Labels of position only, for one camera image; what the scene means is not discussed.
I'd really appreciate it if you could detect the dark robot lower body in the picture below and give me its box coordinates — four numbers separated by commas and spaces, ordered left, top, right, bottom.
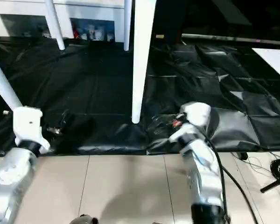
69, 214, 99, 224

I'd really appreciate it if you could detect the white plastic table leg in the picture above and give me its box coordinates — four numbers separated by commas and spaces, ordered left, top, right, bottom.
0, 53, 23, 113
123, 0, 133, 52
45, 0, 66, 51
131, 0, 157, 124

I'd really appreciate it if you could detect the white glass-door cabinet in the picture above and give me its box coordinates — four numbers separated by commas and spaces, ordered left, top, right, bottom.
0, 0, 133, 42

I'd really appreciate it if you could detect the white flat board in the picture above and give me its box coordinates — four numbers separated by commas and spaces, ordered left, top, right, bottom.
251, 48, 280, 84

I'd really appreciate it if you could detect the black work mat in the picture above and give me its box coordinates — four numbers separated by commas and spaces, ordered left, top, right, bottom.
0, 35, 280, 156

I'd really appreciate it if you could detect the black metal stand leg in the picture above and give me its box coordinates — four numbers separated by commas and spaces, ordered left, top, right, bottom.
260, 178, 280, 194

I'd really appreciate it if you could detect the dark metal rod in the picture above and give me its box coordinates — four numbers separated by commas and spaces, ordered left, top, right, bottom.
182, 34, 280, 44

